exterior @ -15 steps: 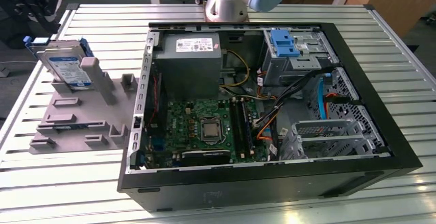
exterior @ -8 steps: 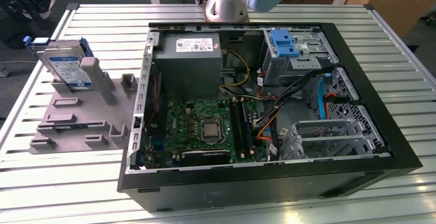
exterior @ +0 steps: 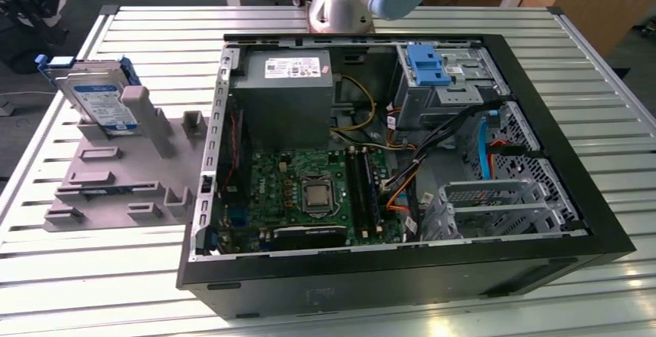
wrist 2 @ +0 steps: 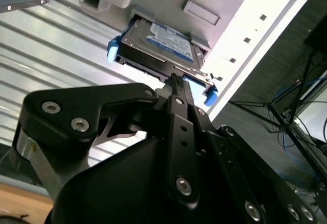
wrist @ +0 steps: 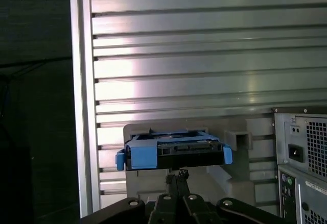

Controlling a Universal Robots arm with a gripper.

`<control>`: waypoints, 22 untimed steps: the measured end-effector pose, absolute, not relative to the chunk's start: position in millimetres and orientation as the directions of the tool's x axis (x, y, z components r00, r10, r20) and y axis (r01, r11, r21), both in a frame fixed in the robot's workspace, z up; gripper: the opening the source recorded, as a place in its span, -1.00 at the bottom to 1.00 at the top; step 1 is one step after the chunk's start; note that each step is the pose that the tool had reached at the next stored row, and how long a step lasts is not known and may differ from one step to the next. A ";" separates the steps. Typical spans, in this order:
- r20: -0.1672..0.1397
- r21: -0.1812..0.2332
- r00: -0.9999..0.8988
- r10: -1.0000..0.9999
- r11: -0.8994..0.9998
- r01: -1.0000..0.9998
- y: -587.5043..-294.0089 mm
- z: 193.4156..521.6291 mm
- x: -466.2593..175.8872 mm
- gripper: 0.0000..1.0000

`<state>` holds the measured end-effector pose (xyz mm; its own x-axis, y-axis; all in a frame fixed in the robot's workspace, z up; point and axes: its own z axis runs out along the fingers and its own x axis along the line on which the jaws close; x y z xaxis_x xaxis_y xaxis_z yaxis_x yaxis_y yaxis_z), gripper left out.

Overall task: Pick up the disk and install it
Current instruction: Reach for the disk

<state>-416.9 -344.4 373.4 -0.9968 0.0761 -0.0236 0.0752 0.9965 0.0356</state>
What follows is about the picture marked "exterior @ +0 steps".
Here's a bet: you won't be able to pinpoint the hard disk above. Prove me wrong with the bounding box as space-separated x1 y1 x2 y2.
33 55 142 137

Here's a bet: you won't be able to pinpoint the blue data wire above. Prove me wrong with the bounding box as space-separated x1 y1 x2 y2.
474 109 502 181

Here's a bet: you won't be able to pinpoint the orange red power wire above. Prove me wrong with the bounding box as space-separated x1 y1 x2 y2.
486 140 526 180

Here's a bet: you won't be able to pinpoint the silver disk bay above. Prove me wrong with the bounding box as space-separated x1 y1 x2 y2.
416 177 587 240

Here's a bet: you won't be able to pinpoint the black mesh wastebasket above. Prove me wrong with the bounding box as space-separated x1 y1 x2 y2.
0 18 54 74

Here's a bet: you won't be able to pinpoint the grey parts rack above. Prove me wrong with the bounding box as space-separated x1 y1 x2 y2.
41 85 211 233

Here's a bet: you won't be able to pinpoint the grey power supply unit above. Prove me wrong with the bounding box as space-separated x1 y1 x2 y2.
227 47 336 154

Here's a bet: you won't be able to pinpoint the green motherboard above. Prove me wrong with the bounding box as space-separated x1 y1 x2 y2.
219 145 408 254

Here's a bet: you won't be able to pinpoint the CPU socket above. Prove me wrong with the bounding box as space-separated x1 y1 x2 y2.
296 174 343 216

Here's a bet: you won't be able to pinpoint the silver CPU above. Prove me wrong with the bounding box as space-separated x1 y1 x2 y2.
305 185 332 206

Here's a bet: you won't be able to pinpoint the blue plastic drive latch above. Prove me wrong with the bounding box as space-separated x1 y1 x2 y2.
407 44 452 87

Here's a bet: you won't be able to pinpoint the black RAM stick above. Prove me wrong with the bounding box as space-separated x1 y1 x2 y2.
358 147 384 235

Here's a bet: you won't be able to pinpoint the black graphics card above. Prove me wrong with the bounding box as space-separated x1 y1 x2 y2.
265 223 350 252

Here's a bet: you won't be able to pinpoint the silver optical drive cage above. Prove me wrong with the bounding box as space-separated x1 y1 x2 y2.
394 41 513 131

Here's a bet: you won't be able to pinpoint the black PC case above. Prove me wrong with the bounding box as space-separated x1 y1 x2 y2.
175 32 638 319

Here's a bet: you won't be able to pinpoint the wooden cabinet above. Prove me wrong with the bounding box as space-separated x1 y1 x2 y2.
521 0 656 58

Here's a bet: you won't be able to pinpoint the black chair base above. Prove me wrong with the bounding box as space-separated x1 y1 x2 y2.
630 16 656 41

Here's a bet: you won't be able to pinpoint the white floor cable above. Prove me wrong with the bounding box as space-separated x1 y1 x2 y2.
0 90 58 100

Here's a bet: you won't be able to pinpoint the yellow wires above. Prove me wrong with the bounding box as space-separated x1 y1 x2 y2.
330 74 379 133

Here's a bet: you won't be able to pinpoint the white yellow wire bundle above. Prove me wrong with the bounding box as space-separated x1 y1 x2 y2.
330 128 416 153

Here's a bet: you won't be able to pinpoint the black cable bundle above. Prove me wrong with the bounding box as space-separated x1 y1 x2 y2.
407 97 513 169

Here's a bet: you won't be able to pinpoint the orange wire loop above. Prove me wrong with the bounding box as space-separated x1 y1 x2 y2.
382 181 411 213

